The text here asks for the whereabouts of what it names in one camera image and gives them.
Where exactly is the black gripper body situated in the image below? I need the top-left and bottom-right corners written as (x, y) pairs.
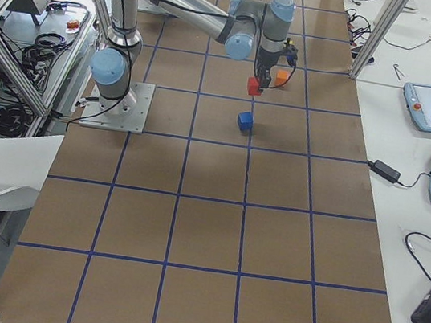
top-left (254, 46), bottom-right (280, 79)

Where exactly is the red wooden block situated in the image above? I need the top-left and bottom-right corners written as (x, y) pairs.
top-left (246, 76), bottom-right (263, 96)

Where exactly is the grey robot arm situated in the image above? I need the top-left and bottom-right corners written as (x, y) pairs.
top-left (90, 0), bottom-right (298, 116)

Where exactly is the orange wooden block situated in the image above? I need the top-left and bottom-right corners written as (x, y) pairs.
top-left (274, 69), bottom-right (290, 87)

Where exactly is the blue wooden block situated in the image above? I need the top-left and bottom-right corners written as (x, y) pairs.
top-left (237, 111), bottom-right (254, 133)

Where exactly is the black power adapter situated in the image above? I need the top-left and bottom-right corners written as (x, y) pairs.
top-left (368, 160), bottom-right (401, 183)

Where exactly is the white chair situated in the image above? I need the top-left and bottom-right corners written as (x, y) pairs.
top-left (0, 135), bottom-right (64, 211)

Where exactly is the aluminium frame post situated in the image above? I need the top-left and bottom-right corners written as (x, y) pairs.
top-left (349, 0), bottom-right (409, 79)

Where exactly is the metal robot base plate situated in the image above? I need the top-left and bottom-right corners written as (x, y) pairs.
top-left (79, 82), bottom-right (156, 134)

